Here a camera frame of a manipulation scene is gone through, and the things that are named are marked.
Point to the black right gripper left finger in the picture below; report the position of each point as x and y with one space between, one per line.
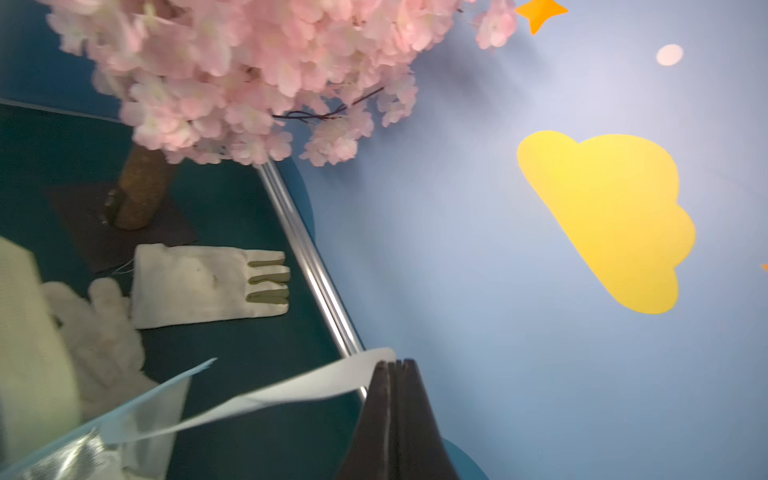
369 456

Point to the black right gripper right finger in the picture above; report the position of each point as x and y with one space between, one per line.
416 449

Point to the light blue insulated delivery bag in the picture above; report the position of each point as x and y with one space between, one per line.
75 401

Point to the white canvas work glove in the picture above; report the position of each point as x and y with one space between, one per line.
201 284

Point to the white knitted work glove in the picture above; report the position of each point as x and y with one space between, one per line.
105 348

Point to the brown artificial tree trunk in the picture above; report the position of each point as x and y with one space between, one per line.
141 189

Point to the pink cherry blossom tree crown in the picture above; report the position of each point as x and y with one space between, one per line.
212 81

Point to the aluminium back frame rail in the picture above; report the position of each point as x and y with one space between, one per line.
331 307

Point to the dark metal tree base plate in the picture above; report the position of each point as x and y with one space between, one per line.
83 208

